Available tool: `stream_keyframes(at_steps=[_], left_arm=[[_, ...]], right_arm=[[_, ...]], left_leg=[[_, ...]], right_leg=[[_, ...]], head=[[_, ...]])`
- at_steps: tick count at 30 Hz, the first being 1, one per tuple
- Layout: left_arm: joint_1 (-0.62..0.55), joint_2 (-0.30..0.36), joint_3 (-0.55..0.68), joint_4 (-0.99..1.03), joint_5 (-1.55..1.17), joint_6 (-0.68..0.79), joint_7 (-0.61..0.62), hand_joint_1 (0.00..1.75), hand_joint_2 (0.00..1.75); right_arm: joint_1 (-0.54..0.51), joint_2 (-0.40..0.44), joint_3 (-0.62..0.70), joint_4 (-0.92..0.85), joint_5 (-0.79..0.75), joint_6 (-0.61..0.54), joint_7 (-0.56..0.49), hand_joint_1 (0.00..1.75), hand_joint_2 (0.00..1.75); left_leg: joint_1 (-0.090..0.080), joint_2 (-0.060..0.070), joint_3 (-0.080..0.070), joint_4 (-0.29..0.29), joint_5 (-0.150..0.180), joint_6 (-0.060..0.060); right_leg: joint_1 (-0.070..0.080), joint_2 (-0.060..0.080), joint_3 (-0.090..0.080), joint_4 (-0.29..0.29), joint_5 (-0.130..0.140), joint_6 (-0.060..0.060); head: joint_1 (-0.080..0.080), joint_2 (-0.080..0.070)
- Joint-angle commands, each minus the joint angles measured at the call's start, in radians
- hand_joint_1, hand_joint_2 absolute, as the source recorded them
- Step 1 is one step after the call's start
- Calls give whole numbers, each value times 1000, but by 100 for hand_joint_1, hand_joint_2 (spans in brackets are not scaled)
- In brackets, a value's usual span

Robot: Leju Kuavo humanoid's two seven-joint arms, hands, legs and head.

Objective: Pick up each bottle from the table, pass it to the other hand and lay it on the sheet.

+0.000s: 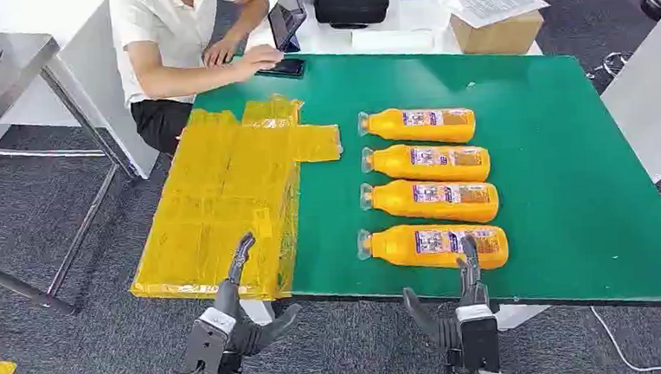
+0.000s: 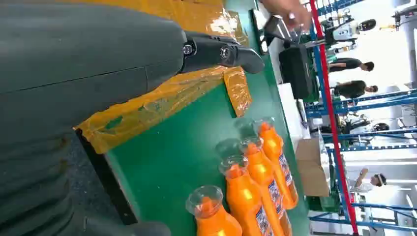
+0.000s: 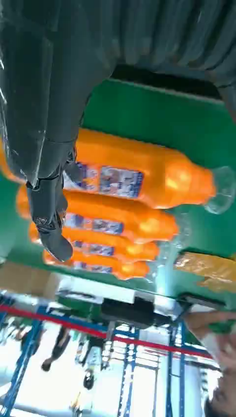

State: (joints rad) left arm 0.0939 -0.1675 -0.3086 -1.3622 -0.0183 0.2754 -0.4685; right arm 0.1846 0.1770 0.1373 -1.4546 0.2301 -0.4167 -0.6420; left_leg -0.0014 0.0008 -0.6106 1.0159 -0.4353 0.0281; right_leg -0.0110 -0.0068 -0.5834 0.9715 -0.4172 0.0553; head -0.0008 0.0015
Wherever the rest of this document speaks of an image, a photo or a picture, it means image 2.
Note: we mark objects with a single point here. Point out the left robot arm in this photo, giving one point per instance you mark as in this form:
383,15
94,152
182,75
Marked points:
32,185

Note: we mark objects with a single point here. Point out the black tablet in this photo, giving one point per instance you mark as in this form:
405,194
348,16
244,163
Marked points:
275,27

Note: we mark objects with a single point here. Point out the small yellow plastic sheet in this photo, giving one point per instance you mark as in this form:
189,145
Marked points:
238,92

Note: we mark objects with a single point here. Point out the black carrying bag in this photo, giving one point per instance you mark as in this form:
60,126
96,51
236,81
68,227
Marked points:
294,71

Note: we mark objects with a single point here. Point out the orange drink bottle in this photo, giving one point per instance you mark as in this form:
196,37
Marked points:
265,176
277,156
242,198
215,223

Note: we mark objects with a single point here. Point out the blue metal rack frame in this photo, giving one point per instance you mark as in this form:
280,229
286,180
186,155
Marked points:
374,102

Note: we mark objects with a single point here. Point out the person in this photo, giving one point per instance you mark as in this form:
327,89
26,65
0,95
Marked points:
348,64
290,11
351,89
368,182

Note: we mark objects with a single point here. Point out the green table mat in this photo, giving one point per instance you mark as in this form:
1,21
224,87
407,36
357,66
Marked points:
182,146

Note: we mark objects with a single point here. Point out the red pole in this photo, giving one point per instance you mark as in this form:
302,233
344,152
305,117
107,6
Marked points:
332,117

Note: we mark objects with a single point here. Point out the white humanoid robot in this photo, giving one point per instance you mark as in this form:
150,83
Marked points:
345,30

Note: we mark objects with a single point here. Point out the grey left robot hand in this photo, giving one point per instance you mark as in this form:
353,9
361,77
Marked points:
81,52

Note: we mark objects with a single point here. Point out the brown cardboard box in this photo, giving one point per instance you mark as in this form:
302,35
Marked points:
311,169

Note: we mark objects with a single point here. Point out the person's left hand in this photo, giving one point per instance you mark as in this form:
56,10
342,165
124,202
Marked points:
294,13

